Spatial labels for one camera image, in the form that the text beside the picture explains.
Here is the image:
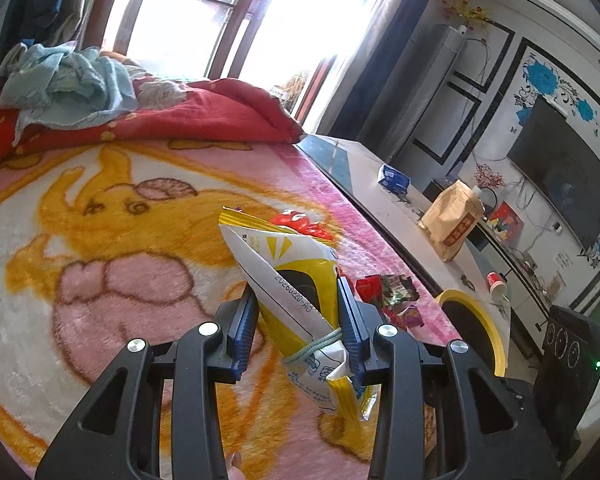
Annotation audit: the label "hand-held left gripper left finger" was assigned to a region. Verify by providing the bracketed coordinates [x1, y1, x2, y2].
[35, 285, 261, 480]

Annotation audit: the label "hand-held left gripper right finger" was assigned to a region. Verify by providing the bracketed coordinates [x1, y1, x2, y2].
[336, 275, 563, 480]

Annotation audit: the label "red candy wrapper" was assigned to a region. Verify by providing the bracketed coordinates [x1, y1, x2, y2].
[356, 275, 385, 303]

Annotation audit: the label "purple candy wrapper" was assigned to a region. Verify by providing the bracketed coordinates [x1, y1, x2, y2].
[384, 305, 426, 331]

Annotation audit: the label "dark green candy wrapper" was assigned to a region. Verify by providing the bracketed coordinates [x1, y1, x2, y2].
[382, 274, 420, 306]

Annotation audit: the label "yellow round bin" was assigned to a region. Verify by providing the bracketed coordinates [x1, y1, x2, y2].
[432, 287, 507, 378]

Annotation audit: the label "yellow and white snack bag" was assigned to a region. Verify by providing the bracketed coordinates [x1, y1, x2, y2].
[217, 206, 381, 423]

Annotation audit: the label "red snack wrapper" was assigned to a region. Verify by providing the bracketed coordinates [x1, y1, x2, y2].
[270, 208, 336, 247]

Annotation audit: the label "person's left hand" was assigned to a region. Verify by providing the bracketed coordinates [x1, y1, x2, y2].
[226, 451, 246, 480]

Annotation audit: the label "beige packet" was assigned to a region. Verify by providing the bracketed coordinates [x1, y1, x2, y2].
[545, 271, 567, 301]

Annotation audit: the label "white television cabinet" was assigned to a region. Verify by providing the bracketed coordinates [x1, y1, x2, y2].
[472, 220, 581, 361]

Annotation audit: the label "pink printed blanket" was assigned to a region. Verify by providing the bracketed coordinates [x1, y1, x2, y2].
[0, 140, 461, 480]

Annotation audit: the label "white coffee table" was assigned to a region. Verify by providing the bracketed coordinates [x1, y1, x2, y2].
[295, 132, 512, 321]

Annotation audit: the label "brown paper bag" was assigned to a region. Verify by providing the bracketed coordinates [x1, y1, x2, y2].
[419, 179, 485, 263]

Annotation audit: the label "blue packet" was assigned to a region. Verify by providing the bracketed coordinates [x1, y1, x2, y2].
[377, 164, 412, 193]

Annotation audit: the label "white vase with red flowers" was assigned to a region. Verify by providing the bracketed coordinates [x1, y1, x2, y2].
[472, 162, 505, 201]

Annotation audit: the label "red quilt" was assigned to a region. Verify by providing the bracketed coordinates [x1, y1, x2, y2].
[0, 77, 306, 178]

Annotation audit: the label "dark blue curtain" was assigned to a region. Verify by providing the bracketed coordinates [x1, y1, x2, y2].
[300, 0, 448, 136]

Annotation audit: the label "light blue cloth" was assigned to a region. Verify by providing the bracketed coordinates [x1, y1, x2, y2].
[0, 42, 138, 131]

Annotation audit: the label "brown framed glass door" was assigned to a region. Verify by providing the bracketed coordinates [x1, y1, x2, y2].
[80, 0, 341, 126]

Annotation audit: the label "yellow artificial flowers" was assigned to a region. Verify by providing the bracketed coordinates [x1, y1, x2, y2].
[437, 0, 493, 28]

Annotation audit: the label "grey and blue curtain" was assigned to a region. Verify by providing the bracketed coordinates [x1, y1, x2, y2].
[0, 0, 106, 56]

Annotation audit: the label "wall-mounted television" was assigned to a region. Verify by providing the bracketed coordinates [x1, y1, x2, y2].
[507, 95, 600, 251]

